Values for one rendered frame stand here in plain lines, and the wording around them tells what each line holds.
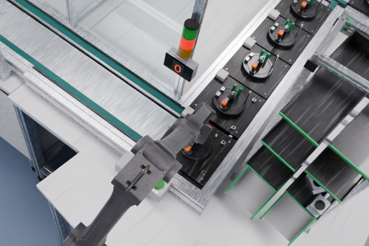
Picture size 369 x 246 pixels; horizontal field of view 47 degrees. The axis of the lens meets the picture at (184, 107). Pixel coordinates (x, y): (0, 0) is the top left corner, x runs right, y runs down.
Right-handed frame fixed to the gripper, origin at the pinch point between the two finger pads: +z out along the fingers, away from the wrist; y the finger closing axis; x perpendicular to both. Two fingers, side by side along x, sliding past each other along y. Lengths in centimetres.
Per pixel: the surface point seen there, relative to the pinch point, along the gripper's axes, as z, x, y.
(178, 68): -2.2, -13.9, 17.9
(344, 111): -35, -29, -35
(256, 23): 57, -50, 12
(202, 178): 4.4, 15.7, -10.4
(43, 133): 49, 54, 75
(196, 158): 5.4, 11.1, -4.2
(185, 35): -16.2, -25.1, 17.9
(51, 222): 62, 98, 51
